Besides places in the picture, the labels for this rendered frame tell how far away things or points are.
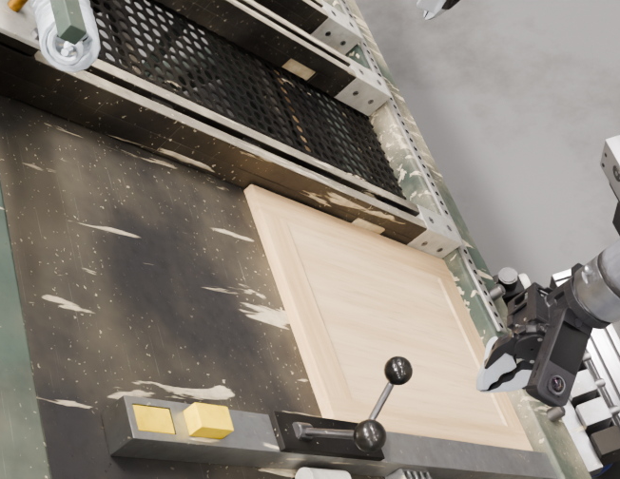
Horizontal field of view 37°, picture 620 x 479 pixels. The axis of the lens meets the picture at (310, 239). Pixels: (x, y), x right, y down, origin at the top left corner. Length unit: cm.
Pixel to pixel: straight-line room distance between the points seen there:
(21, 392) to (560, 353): 61
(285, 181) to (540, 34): 208
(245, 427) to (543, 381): 35
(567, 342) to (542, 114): 216
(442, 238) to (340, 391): 59
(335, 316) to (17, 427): 73
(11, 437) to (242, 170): 76
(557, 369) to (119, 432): 50
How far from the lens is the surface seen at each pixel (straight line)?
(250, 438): 110
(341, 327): 144
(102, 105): 129
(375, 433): 108
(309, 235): 154
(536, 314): 117
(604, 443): 192
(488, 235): 298
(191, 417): 104
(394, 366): 122
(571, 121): 325
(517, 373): 122
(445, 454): 144
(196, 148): 140
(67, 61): 105
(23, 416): 83
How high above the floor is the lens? 257
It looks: 59 degrees down
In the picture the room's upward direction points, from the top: 15 degrees counter-clockwise
